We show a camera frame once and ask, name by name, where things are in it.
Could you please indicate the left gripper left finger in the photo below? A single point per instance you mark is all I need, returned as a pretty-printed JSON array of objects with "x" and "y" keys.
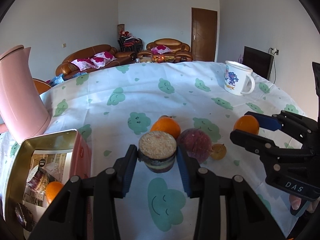
[{"x": 112, "y": 183}]

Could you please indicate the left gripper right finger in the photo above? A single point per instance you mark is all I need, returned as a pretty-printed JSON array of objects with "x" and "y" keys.
[{"x": 199, "y": 182}]

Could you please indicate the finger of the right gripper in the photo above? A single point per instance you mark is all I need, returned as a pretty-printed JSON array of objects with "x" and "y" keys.
[
  {"x": 300, "y": 128},
  {"x": 265, "y": 147}
]

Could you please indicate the purple red round fruit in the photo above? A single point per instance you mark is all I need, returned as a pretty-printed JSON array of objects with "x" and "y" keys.
[{"x": 196, "y": 143}]

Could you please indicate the layered cake with crumb top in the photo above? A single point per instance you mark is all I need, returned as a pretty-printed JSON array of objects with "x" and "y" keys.
[{"x": 157, "y": 150}]

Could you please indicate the large orange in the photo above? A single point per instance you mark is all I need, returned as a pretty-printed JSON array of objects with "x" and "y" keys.
[{"x": 168, "y": 125}]

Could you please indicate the person's right hand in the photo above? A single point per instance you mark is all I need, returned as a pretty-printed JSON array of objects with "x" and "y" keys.
[{"x": 296, "y": 202}]

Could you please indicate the small yellow fruit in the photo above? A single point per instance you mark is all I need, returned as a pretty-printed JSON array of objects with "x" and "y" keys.
[{"x": 218, "y": 151}]

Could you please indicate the black television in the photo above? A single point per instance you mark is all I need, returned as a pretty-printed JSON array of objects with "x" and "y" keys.
[{"x": 260, "y": 62}]

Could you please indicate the white enamel mug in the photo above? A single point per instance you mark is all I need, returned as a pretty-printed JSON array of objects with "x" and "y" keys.
[{"x": 238, "y": 79}]

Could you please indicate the pink metal tin box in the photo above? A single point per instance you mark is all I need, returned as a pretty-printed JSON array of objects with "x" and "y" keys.
[{"x": 46, "y": 159}]

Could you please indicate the white cloud-print tablecloth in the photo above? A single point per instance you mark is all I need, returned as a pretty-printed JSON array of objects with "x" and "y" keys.
[{"x": 112, "y": 108}]

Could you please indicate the pink electric kettle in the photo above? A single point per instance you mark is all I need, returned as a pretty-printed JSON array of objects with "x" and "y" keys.
[{"x": 22, "y": 110}]

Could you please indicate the blue cloth on sofa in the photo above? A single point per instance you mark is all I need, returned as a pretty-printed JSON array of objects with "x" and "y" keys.
[{"x": 61, "y": 78}]

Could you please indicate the orange leather chair back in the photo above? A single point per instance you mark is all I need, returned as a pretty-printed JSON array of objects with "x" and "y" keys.
[{"x": 41, "y": 86}]

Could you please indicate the floral pillow on sofa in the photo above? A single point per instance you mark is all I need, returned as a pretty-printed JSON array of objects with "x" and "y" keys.
[{"x": 98, "y": 61}]

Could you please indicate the brown leather long sofa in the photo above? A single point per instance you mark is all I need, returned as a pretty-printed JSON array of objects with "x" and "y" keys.
[{"x": 68, "y": 69}]

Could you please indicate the brown wooden door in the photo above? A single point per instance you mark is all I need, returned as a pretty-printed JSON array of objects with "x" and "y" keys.
[{"x": 203, "y": 34}]

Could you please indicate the wooden coffee table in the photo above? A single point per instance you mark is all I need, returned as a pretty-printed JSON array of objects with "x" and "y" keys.
[{"x": 156, "y": 59}]

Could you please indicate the floral pillow on armchair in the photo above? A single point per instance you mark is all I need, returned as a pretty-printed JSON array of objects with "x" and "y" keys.
[{"x": 160, "y": 49}]

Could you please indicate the dark shelf with items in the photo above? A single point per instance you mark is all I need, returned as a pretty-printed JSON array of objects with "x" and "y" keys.
[{"x": 127, "y": 42}]

